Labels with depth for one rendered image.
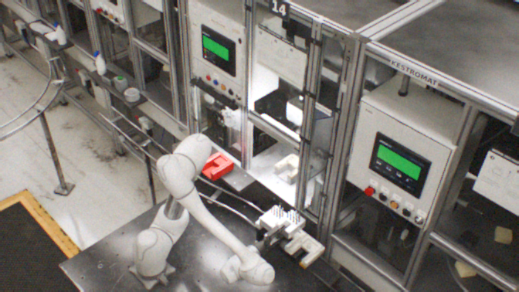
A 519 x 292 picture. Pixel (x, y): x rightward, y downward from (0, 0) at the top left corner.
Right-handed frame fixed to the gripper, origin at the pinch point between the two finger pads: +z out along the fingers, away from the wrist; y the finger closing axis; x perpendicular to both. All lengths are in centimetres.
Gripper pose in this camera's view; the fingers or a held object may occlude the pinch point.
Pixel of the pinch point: (283, 229)
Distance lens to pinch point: 269.8
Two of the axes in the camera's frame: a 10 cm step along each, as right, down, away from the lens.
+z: 7.0, -4.6, 5.4
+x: -7.1, -4.8, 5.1
